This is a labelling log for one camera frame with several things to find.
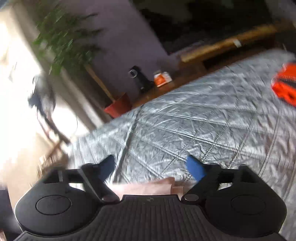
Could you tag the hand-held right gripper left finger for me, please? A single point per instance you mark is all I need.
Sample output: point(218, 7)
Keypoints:
point(106, 166)

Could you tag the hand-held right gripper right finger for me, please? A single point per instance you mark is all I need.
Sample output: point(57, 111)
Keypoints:
point(196, 168)

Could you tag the pink pants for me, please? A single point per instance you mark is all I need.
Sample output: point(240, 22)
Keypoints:
point(148, 187)

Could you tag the silver quilted blanket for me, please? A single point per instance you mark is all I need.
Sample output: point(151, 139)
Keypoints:
point(196, 120)

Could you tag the wooden chair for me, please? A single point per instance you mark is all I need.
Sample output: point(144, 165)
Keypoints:
point(55, 150)

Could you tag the red plant pot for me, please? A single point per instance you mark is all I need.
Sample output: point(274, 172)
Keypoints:
point(118, 107)

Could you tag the grey curtain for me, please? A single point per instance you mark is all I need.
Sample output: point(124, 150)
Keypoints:
point(76, 97)

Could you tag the black cylindrical speaker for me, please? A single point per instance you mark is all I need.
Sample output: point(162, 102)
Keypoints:
point(140, 80)

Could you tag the black standing fan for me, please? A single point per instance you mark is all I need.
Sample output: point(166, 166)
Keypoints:
point(42, 97)

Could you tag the orange tissue pack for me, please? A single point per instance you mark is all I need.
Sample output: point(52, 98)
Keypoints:
point(161, 80)

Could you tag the orange navy jacket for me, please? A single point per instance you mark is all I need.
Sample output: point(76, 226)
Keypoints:
point(284, 83)

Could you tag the wooden television riser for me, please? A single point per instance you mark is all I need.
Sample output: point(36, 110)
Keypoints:
point(231, 45)

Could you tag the potted green tree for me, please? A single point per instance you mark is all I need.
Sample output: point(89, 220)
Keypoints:
point(67, 39)

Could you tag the black flat television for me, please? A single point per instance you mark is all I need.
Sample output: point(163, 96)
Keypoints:
point(196, 23)

